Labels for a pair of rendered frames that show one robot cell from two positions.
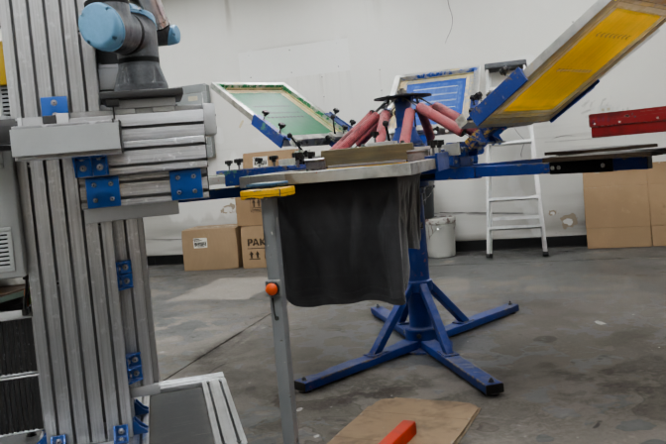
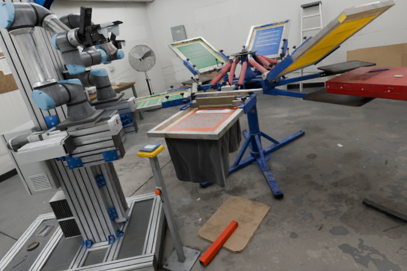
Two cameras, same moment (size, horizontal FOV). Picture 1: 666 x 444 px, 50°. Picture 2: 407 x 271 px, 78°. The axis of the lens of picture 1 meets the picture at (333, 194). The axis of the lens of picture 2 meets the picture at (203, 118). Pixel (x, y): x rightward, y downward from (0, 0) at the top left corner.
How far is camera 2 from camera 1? 110 cm
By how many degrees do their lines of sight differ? 21
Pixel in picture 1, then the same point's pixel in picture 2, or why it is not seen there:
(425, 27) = not seen: outside the picture
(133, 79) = (71, 115)
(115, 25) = (46, 101)
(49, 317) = (73, 201)
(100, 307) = (92, 196)
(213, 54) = (184, 11)
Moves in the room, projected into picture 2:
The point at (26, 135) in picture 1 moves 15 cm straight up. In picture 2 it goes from (22, 155) to (10, 130)
